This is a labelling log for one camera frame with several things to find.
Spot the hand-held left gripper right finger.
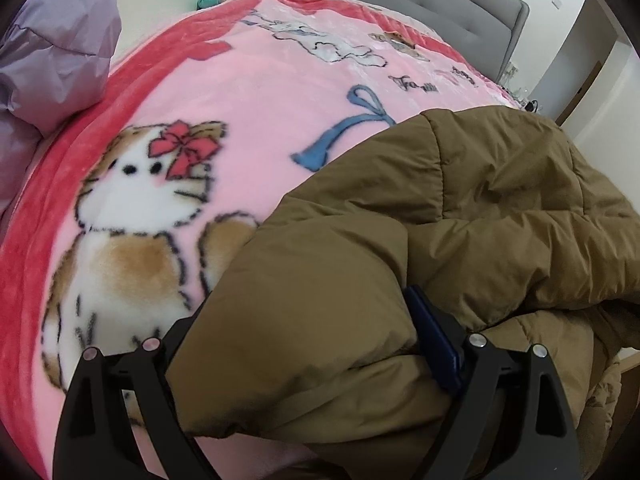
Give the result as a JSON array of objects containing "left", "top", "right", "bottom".
[{"left": 404, "top": 284, "right": 584, "bottom": 480}]

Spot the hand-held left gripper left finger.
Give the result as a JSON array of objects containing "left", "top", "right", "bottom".
[{"left": 52, "top": 300, "right": 222, "bottom": 480}]

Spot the brown puffer jacket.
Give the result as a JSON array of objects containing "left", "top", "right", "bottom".
[{"left": 165, "top": 106, "right": 640, "bottom": 480}]

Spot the pink printed cat blanket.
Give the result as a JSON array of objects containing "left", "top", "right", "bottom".
[{"left": 0, "top": 0, "right": 526, "bottom": 466}]

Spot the purple puffer jacket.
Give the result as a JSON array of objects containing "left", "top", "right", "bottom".
[{"left": 0, "top": 0, "right": 123, "bottom": 213}]

